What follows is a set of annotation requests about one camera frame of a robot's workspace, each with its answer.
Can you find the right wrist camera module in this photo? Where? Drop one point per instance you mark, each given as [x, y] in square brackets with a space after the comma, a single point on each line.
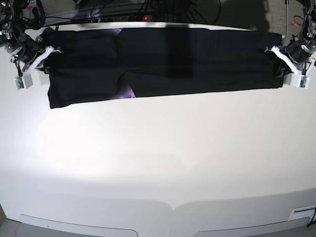
[23, 82]

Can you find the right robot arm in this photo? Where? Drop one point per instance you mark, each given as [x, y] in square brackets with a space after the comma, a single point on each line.
[13, 21]

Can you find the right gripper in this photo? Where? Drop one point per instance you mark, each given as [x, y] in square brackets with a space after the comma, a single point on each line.
[27, 54]

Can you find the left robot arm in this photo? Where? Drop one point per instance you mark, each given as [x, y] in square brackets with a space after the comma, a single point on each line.
[308, 26]

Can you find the thin metal pole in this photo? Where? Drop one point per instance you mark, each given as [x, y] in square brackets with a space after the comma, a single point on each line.
[287, 16]

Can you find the black printed T-shirt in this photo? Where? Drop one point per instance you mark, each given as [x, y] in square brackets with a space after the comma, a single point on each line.
[100, 65]

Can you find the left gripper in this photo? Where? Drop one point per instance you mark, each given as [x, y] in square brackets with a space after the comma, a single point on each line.
[293, 57]

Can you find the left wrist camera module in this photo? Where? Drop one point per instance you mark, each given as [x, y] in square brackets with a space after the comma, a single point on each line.
[300, 81]

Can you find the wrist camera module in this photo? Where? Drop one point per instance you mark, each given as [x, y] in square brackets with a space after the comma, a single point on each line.
[23, 82]
[300, 81]

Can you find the black power strip red light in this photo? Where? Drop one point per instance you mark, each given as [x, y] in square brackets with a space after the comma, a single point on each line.
[124, 18]

